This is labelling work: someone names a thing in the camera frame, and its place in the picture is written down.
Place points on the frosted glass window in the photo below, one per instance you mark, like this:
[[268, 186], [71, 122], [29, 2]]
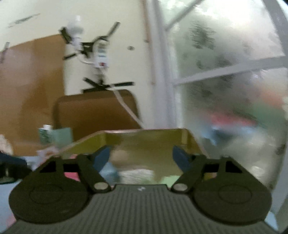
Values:
[[225, 78]]

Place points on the white cloth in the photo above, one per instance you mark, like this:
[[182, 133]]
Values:
[[136, 176]]

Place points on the green drink carton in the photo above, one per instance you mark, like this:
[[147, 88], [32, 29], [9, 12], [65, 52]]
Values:
[[45, 135]]

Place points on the teal mug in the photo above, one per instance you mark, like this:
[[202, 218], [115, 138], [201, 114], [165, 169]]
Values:
[[63, 136]]

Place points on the brown chair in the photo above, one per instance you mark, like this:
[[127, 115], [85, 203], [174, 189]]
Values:
[[94, 112]]

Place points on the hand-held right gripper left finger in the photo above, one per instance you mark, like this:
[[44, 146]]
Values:
[[101, 156]]

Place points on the white device with black tape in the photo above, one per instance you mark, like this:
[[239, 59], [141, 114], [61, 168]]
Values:
[[77, 33]]

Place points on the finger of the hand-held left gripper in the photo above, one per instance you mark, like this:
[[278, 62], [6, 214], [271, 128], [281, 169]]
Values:
[[13, 168]]

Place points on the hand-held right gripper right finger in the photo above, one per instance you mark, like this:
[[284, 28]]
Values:
[[180, 157]]

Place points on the pink tin box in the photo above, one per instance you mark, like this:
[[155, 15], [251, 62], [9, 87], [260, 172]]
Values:
[[146, 144]]

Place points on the wooden cabinet panel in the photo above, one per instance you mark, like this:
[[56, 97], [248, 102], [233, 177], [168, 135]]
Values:
[[29, 90]]

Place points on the cartoon pig printed tablecloth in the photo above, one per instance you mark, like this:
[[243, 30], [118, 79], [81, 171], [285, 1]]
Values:
[[4, 202]]

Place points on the blue cloth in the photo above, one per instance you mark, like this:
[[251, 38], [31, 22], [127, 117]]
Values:
[[109, 172]]

